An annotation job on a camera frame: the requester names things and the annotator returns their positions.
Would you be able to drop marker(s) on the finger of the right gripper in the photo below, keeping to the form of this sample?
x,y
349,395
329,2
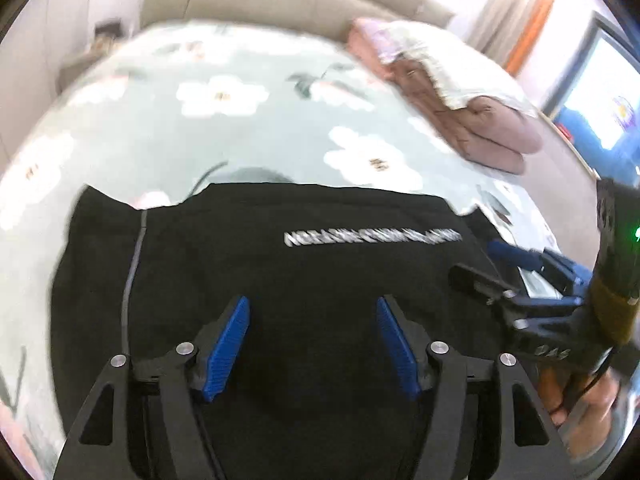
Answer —
x,y
559,271
479,285

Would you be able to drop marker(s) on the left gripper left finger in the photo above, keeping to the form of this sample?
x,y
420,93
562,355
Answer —
x,y
140,419

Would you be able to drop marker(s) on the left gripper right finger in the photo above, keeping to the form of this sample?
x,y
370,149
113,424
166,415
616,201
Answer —
x,y
528,445

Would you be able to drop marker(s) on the black hooded jacket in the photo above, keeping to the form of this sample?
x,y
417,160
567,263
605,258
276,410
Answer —
x,y
313,393

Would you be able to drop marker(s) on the grey right sleeve forearm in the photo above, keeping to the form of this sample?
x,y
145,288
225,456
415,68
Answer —
x,y
596,461

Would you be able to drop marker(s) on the person's right hand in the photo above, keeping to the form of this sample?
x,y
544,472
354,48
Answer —
x,y
575,399

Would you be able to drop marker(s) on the pink folded quilt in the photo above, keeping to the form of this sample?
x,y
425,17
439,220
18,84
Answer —
x,y
486,132

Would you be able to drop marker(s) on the white dotted pillow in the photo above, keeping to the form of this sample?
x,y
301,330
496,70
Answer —
x,y
459,72

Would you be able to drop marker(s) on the beige and orange curtain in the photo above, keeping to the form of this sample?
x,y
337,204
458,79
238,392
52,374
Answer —
x,y
503,30

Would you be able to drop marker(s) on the floral green bed sheet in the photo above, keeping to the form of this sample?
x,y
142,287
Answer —
x,y
183,104

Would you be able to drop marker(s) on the bedside table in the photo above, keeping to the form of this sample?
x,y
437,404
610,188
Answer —
x,y
107,36

